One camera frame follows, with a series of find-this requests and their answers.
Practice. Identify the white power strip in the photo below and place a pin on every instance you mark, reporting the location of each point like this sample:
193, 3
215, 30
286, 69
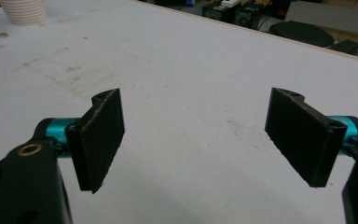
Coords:
230, 3

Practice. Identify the stack of ribbed paper cups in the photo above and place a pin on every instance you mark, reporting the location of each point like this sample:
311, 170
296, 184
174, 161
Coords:
23, 11

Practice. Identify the black round stool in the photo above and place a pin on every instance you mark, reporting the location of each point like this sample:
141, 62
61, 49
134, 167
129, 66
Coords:
301, 33

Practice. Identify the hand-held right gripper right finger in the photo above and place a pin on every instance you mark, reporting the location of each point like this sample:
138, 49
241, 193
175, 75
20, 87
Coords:
304, 137

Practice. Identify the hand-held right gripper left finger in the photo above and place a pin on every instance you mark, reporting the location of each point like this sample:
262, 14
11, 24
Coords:
96, 137

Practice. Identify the black equipment box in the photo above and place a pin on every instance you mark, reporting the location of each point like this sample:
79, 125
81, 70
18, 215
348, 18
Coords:
217, 13
248, 15

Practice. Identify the grey board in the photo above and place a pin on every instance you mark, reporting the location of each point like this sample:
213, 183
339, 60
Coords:
329, 17

